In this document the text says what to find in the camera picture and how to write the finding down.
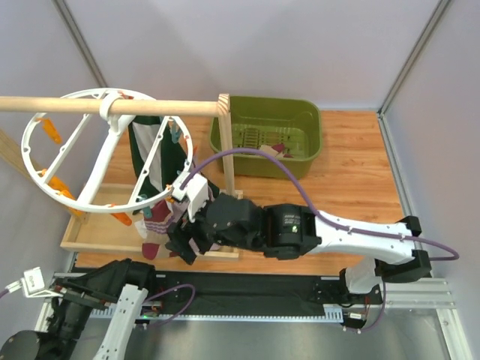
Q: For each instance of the wooden hanging rack frame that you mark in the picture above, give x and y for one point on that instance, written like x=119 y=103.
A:
x=168 y=107

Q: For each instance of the white cloth garment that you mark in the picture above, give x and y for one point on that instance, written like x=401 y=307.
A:
x=141 y=228

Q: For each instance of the orange clothes peg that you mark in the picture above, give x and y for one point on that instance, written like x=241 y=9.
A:
x=50 y=130
x=61 y=188
x=123 y=218

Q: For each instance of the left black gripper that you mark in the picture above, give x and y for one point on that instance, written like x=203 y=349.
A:
x=75 y=294

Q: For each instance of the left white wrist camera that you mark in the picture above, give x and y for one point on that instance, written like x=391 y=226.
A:
x=32 y=285

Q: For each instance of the aluminium frame rail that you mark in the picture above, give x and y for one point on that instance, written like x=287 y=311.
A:
x=170 y=304

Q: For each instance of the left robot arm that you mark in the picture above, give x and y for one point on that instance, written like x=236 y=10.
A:
x=68 y=320

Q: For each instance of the olive green plastic basin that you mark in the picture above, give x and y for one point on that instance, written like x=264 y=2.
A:
x=291 y=126

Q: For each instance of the white round clip hanger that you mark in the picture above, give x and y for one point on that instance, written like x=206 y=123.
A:
x=108 y=150

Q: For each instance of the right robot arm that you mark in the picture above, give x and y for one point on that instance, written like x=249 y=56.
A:
x=288 y=231

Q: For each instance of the maroon striped sock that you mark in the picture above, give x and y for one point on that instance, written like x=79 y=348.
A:
x=154 y=245

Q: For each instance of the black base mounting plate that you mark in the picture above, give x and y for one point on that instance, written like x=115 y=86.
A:
x=271 y=295

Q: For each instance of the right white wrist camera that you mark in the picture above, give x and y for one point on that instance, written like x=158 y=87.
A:
x=196 y=192

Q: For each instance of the dark green white garment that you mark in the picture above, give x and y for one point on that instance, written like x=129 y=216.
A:
x=168 y=160

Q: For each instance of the teal clothes peg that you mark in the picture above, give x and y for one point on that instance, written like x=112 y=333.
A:
x=146 y=211

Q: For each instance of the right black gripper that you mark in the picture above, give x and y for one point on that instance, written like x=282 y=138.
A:
x=193 y=234

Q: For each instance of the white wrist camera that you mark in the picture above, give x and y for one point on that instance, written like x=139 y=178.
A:
x=32 y=285
x=196 y=192

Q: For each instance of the lilac pink garment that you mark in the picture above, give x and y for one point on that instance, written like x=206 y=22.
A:
x=199 y=242

